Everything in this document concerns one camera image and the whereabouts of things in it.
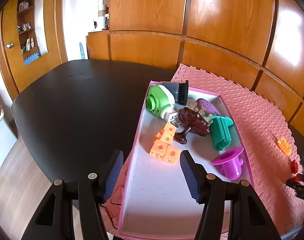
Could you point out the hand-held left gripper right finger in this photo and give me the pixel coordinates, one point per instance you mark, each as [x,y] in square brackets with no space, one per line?
[189,175]

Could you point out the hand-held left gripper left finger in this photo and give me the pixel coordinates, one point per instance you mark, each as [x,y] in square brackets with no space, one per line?
[114,172]

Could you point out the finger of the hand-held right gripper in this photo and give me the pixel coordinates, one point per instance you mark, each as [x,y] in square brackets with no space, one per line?
[303,191]

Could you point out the red toy piece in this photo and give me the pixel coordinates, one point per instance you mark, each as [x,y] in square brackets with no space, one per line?
[294,167]

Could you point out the pink cardboard box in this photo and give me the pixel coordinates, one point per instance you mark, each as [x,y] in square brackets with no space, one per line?
[162,197]

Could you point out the green and white plastic device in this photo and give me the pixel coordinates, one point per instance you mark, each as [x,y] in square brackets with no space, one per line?
[158,100]

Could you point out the orange linked toy cubes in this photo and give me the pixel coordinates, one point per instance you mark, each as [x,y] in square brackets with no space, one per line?
[158,150]

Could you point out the magenta hat-shaped plastic piece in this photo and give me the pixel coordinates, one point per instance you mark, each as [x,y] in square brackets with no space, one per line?
[229,165]

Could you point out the orange crown-shaped piece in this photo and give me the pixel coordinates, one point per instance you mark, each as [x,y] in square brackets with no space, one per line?
[284,146]

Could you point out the teal plastic funnel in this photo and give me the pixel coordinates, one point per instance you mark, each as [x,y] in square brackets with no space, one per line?
[220,132]

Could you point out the brown wooden knob ornament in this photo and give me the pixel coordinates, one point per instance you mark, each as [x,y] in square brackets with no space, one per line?
[194,121]

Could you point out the beige crown-shaped piece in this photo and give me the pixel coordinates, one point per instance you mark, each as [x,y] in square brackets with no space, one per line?
[207,116]

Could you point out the purple perforated plastic piece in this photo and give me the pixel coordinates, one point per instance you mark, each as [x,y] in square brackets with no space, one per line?
[207,105]

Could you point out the black brush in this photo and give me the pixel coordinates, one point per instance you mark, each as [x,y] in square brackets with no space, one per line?
[178,92]

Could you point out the pink foam puzzle mat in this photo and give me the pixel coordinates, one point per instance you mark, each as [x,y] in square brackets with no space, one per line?
[254,120]

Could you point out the white storage box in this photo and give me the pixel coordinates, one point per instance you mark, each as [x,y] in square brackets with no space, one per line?
[1,142]

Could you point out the blue foam strip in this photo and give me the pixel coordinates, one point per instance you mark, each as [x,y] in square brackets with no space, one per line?
[82,51]

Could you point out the wooden door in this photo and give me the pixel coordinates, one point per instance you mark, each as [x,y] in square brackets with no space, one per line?
[9,67]

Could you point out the small shelf boxes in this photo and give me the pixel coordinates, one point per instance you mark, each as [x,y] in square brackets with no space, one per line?
[28,45]

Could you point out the white kitchen appliance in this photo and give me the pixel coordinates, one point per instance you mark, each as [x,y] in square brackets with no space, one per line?
[102,17]

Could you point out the metal door knob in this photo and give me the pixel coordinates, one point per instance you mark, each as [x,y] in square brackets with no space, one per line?
[9,45]

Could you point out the wooden panelled wardrobe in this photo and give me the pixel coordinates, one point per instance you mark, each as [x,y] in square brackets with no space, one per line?
[217,12]

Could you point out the small glass bottles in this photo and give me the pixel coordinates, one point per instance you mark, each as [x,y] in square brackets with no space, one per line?
[24,27]

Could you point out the white picture frame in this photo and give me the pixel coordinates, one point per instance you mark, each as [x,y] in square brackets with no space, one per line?
[23,6]

